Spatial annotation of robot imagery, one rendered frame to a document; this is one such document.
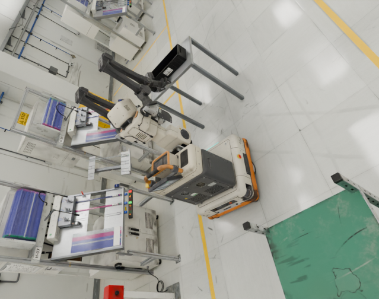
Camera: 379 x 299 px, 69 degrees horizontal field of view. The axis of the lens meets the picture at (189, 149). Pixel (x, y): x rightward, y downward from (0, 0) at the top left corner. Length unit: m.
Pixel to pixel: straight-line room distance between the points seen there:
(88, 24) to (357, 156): 5.84
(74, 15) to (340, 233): 6.35
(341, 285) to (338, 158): 1.34
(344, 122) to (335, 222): 1.37
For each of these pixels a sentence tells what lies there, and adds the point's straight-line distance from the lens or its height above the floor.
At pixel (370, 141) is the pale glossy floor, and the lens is 2.35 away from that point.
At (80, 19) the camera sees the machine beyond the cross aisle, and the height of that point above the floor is 1.40.
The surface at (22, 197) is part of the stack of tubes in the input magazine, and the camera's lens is 3.30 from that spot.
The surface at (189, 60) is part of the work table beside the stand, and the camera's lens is 2.89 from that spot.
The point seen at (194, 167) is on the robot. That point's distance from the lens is 2.13.
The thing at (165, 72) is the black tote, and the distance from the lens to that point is 3.05.
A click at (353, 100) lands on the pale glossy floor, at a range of 2.54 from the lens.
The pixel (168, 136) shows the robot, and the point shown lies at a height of 0.88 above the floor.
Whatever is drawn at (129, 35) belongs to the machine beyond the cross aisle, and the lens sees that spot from 6.87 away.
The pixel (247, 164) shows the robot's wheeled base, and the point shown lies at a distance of 2.64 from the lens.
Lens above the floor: 2.06
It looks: 34 degrees down
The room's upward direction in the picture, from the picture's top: 67 degrees counter-clockwise
